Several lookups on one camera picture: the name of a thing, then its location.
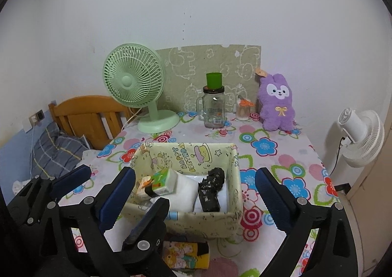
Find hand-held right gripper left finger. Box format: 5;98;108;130
60;167;136;277

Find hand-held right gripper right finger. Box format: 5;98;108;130
255;167;357;277

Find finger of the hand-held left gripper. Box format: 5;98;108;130
122;197;171;277
9;164;92;226

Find green printed tissue pack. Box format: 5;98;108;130
135;168;179;201

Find white towel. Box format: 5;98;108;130
151;173;209;214

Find yellow cartoon fabric storage box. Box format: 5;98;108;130
121;141;244;239

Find black socks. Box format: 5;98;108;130
197;167;226;213

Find grey plaid pillow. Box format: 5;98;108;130
31;122;88;178

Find cartoon printed packet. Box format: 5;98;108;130
162;240;210;270

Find floral tablecloth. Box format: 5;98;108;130
58;110;341;277

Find wooden bed headboard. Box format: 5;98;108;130
49;96;139;151

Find small cotton swab jar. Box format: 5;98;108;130
236;98;255;121

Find purple plush bunny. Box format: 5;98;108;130
255;68;297;132

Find glass mug jar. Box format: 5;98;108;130
196;87;227;129

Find green desk fan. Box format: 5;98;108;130
102;43;180;134

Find white standing fan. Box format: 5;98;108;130
334;107;385;168

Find green plastic cup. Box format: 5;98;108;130
206;72;224;90

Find green patterned board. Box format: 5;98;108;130
155;44;263;114

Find white charging cable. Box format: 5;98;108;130
29;123;37;175

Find wall socket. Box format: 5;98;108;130
23;109;46;130

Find white fan black cable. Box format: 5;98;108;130
331;135;344;175

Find green fan white cable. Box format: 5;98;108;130
121;107;145;132

